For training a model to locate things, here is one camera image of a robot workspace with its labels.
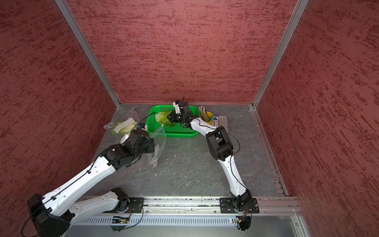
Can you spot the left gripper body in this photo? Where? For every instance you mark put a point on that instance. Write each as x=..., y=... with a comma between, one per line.
x=148, y=147

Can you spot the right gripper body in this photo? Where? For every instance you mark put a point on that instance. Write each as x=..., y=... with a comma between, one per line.
x=178, y=117

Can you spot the chinese cabbage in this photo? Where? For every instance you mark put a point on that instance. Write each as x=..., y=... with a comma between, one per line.
x=123, y=129
x=163, y=118

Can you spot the chinese cabbage back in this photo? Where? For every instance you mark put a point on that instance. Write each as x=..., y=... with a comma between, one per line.
x=163, y=118

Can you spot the clear zipper bag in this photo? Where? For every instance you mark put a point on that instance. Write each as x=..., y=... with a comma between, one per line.
x=127, y=116
x=150, y=161

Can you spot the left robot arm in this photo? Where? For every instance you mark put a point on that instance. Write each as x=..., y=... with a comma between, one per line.
x=54, y=213

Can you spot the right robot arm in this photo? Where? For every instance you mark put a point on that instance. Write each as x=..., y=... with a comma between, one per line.
x=220, y=147

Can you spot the green plastic basket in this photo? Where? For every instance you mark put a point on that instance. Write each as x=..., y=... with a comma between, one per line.
x=171, y=132

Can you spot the yellow pencil cup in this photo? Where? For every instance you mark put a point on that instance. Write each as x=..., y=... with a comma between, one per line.
x=209, y=118

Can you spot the white blue small box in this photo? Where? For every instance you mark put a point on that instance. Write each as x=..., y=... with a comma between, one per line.
x=216, y=120

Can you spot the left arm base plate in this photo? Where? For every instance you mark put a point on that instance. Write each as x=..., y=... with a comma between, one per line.
x=132, y=205

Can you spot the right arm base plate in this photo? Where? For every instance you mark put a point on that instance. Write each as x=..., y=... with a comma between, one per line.
x=233, y=205

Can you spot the aluminium front rail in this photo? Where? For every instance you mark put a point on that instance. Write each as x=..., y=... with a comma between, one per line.
x=207, y=206

